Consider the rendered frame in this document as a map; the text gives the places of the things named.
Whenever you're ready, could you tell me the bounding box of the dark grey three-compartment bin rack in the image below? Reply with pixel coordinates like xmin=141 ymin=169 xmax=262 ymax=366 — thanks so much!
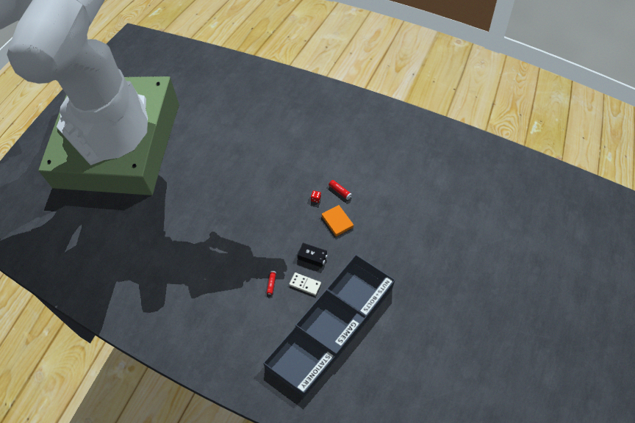
xmin=263 ymin=254 xmax=395 ymax=397

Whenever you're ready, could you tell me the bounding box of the white domino tile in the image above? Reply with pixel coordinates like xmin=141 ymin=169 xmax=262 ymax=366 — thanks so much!
xmin=290 ymin=272 xmax=321 ymax=296

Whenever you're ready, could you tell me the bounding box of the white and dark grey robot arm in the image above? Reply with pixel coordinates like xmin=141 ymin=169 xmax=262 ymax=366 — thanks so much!
xmin=0 ymin=0 xmax=148 ymax=165

